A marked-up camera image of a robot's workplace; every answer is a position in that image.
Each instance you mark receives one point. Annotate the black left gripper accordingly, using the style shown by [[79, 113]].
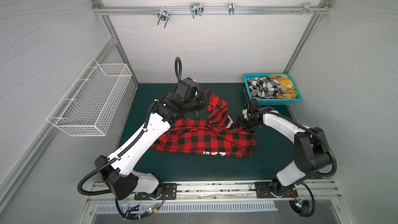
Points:
[[203, 102]]

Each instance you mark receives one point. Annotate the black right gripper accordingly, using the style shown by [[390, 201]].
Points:
[[244, 121]]

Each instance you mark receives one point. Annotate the red black plaid shirt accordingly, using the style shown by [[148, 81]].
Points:
[[218, 135]]

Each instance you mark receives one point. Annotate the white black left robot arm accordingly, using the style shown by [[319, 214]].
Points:
[[117, 169]]

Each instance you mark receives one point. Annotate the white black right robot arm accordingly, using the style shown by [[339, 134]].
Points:
[[311, 153]]

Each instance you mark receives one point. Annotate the teal plastic basket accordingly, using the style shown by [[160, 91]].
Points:
[[275, 101]]

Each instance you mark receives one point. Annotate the black white checkered shirt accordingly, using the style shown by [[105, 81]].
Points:
[[263, 87]]

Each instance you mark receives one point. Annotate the yellow plaid shirt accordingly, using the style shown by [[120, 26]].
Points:
[[287, 89]]

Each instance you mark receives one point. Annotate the metal u-bolt hook left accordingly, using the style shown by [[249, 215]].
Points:
[[163, 16]]

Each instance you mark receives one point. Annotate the metal u-bolt hook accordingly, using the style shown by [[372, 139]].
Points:
[[196, 9], [163, 16]]

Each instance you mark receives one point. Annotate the metal u-bolt hook middle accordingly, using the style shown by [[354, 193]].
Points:
[[196, 9]]

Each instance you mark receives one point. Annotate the metal clip hook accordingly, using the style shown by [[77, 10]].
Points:
[[231, 9]]

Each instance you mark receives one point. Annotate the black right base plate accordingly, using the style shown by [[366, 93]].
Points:
[[264, 189]]

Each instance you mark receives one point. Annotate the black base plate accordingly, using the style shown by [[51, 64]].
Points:
[[264, 189], [166, 191]]

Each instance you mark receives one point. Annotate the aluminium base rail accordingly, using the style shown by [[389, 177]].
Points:
[[189, 191]]

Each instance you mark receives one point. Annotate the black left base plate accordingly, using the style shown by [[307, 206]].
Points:
[[166, 191]]

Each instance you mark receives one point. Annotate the white wire basket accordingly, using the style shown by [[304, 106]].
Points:
[[89, 105]]

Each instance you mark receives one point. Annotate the metal bracket hook right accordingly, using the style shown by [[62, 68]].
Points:
[[306, 10]]

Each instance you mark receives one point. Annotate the aluminium horizontal rail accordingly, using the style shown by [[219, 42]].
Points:
[[208, 10]]

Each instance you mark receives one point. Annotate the right aluminium corner post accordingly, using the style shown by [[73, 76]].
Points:
[[313, 22]]

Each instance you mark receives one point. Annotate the aluminium corner frame post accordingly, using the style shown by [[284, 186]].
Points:
[[112, 32]]

